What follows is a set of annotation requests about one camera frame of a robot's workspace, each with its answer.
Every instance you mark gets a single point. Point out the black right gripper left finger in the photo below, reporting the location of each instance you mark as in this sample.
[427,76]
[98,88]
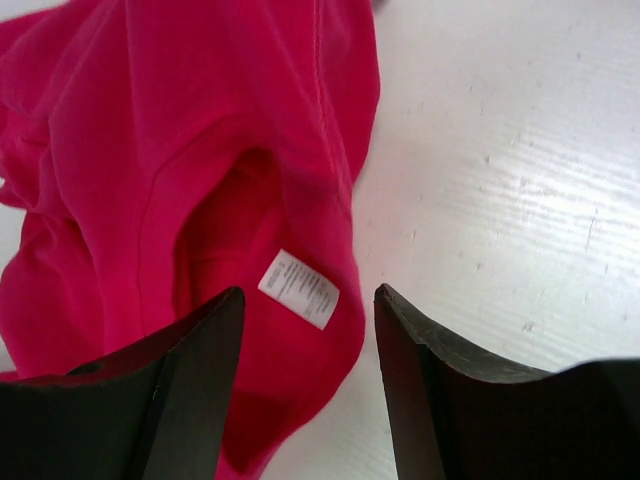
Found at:
[155,409]

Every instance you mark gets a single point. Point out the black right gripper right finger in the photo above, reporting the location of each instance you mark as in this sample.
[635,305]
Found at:
[459,411]

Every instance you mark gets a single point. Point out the red t shirt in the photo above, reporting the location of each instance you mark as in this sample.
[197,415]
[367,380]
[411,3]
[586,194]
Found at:
[164,150]

